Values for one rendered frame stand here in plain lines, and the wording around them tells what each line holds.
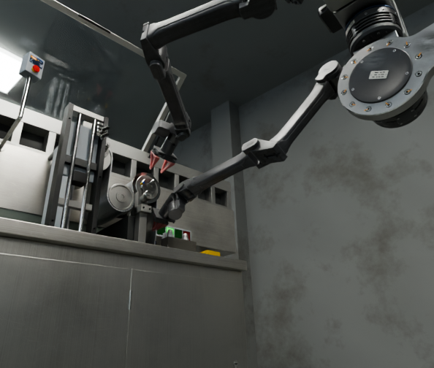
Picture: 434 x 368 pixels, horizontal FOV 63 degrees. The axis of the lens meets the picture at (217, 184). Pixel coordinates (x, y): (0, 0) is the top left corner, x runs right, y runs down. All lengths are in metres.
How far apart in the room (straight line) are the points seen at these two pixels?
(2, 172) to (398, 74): 1.54
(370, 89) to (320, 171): 2.74
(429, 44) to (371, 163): 2.58
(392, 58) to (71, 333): 1.06
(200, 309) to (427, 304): 2.10
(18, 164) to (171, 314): 0.99
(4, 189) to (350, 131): 2.93
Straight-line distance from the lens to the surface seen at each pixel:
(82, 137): 1.47
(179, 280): 1.30
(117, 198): 1.55
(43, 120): 1.97
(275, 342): 3.60
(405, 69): 0.91
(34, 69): 1.68
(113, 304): 1.16
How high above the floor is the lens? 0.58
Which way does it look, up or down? 25 degrees up
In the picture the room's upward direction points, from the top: 2 degrees counter-clockwise
